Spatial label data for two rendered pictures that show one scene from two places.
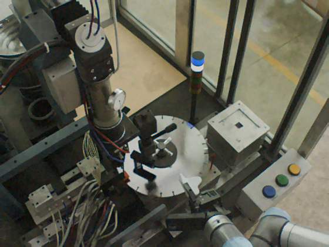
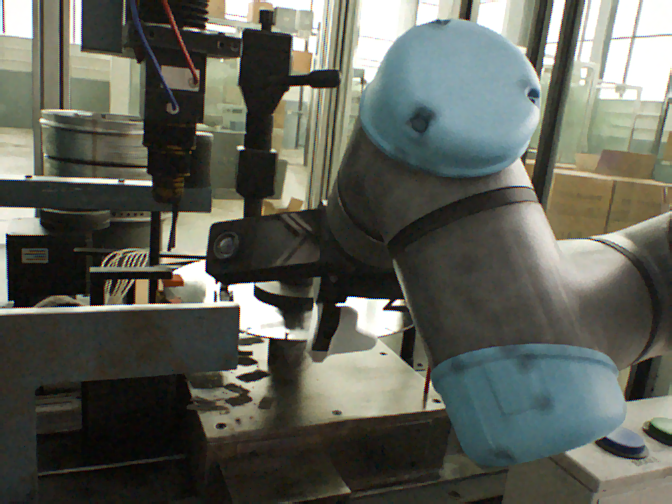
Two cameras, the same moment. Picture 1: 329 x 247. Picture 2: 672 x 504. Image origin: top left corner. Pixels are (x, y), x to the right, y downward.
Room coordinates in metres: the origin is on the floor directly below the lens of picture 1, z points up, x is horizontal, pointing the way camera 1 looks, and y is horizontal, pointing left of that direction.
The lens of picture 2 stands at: (-0.10, -0.19, 1.18)
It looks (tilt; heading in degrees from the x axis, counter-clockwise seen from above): 14 degrees down; 12
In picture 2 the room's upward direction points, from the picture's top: 6 degrees clockwise
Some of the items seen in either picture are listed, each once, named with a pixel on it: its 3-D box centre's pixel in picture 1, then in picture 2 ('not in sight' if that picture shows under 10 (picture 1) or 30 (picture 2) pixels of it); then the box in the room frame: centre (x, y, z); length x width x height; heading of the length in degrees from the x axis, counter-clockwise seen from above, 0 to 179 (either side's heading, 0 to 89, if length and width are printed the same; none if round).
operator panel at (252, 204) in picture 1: (273, 186); (640, 489); (0.52, -0.41, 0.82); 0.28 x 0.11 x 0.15; 127
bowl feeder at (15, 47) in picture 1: (32, 60); (114, 195); (1.11, 0.61, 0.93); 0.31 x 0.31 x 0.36
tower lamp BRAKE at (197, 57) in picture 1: (198, 58); not in sight; (0.87, -0.12, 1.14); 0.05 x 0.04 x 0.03; 37
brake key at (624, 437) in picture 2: (268, 192); (620, 444); (0.46, -0.37, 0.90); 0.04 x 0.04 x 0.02
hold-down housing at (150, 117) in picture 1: (145, 133); (260, 107); (0.54, 0.05, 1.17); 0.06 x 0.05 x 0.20; 118
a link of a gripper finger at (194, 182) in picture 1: (191, 182); not in sight; (0.43, -0.08, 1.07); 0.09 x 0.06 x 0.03; 21
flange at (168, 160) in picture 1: (161, 151); (297, 280); (0.60, 0.01, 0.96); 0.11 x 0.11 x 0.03
